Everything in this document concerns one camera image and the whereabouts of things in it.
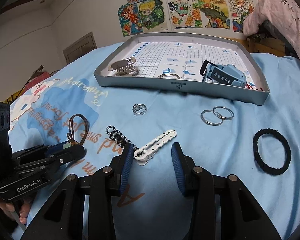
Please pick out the white plastic chain clip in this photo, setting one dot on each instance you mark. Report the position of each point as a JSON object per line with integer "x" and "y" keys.
{"x": 146, "y": 152}

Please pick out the anime girl orange drawing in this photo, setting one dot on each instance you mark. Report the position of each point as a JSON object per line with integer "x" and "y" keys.
{"x": 130, "y": 19}

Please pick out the landscape turtle painting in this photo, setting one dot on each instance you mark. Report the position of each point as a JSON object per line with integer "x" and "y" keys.
{"x": 215, "y": 13}

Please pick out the brown hair tie yellow bead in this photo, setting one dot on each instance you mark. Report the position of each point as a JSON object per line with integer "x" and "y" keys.
{"x": 77, "y": 130}

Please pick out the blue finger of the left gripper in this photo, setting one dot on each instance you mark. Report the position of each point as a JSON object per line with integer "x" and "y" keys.
{"x": 38, "y": 152}
{"x": 64, "y": 156}

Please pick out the light blue printed bedsheet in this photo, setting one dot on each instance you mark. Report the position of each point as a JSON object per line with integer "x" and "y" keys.
{"x": 259, "y": 144}

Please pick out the brown wooden door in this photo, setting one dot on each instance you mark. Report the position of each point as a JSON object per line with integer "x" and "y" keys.
{"x": 79, "y": 48}

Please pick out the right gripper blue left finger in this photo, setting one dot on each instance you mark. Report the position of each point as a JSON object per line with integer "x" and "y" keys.
{"x": 61, "y": 217}

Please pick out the person's left hand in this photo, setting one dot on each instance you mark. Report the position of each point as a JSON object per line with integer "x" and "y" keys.
{"x": 23, "y": 211}

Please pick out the orange fish drawing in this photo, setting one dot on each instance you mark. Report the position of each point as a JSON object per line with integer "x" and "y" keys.
{"x": 185, "y": 14}

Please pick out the blond boy drawing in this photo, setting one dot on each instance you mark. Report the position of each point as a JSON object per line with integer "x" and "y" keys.
{"x": 152, "y": 16}

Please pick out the blue digital wristwatch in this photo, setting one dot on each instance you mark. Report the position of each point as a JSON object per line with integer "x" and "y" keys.
{"x": 224, "y": 74}

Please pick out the pink floral cloth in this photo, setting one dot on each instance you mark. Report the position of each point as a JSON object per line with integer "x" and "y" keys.
{"x": 284, "y": 15}

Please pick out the red checked cloth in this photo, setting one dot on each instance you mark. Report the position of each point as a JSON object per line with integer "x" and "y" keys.
{"x": 35, "y": 79}

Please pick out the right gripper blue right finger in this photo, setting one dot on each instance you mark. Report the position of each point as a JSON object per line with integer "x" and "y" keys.
{"x": 242, "y": 217}

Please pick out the grey shallow tray box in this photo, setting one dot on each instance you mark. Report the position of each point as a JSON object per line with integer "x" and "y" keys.
{"x": 172, "y": 61}

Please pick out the colourful doodle calendar drawing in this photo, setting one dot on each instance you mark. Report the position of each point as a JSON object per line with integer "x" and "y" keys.
{"x": 240, "y": 10}

